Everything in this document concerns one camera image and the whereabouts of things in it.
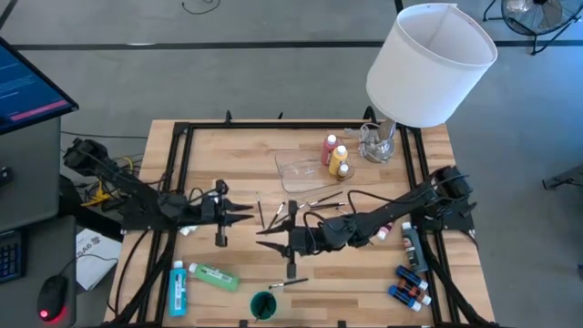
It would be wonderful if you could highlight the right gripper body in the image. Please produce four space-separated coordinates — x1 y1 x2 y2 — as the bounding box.
285 200 334 281

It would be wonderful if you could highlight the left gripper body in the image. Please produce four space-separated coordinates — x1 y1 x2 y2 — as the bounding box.
192 179 230 249

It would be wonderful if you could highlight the clear plastic bin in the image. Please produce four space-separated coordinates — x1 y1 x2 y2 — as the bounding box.
273 148 357 200

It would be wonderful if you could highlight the large yellow paint bottle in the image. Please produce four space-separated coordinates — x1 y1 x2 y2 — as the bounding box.
328 144 350 177

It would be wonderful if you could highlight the red paint bottle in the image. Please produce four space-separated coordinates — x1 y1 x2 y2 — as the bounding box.
321 133 340 167

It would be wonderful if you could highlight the green paint bottle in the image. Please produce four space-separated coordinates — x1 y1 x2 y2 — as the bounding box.
188 261 241 293

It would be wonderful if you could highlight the teal paint bottle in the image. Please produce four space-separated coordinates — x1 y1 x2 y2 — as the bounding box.
168 260 189 318

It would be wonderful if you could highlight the small blue paint bottle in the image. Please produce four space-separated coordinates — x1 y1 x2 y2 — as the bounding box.
387 283 423 313
394 264 430 292

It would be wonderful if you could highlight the small brown paint bottle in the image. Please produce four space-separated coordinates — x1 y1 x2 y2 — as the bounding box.
397 278 433 307

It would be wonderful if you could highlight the green plastic cup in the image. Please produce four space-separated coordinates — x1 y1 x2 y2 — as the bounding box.
249 291 279 322

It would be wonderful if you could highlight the white paper booklet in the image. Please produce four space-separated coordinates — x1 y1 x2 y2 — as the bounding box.
75 226 123 292

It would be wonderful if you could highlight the black computer mouse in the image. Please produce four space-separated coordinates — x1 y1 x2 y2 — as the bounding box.
36 273 70 323

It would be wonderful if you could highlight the grey desk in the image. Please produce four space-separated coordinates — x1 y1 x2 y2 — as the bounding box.
0 116 78 328

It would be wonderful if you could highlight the black keyboard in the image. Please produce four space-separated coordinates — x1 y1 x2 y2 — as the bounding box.
0 229 27 284

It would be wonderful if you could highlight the table lamp white shade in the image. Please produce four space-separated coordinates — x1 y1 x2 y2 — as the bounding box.
365 2 499 164

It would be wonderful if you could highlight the computer monitor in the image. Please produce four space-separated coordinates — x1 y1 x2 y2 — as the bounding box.
0 36 80 137

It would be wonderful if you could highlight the black equipment leg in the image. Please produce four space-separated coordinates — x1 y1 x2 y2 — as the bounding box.
541 162 583 191

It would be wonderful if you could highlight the black floor fan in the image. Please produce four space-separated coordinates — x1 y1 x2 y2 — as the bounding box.
482 0 583 56

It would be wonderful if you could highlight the black aluminium table frame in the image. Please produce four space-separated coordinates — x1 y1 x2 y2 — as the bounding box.
107 108 502 328

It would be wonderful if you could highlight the yellow cable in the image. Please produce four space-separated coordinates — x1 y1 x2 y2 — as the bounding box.
83 156 134 207

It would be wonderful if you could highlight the clear bundled lamp cord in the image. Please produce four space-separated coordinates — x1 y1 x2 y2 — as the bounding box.
349 121 382 159

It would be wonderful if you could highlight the black floor cable loop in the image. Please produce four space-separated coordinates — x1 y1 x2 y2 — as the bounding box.
180 0 221 16

